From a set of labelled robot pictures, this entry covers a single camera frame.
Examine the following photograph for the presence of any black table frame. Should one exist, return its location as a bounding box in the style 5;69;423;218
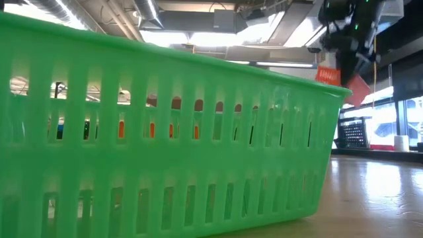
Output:
332;147;423;164

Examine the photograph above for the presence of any silver round air duct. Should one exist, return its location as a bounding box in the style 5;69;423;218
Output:
134;0;165;30
28;0;87;31

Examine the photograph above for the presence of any red flat object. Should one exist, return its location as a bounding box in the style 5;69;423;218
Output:
369;143;395;151

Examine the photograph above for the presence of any white paper roll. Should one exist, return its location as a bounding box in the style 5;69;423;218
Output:
393;134;410;153

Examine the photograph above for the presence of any small orange plastic basket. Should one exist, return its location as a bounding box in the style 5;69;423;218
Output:
118;120;200;140

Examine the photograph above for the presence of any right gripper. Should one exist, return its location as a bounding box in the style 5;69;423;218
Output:
319;19;382;87

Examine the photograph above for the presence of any black perforated plastic crate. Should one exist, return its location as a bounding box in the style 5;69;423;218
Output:
336;116;370;149

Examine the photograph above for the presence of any large orange plastic basket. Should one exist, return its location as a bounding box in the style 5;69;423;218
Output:
315;65;371;107

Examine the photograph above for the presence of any grey ceiling box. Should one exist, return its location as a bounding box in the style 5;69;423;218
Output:
213;9;238;34

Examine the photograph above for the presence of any window with dark frame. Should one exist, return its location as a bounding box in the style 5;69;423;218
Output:
342;85;423;148

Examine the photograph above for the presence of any long fluorescent ceiling light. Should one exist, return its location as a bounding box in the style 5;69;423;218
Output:
226;59;320;69

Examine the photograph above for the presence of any small green plastic basket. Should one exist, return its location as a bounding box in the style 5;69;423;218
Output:
0;11;353;238

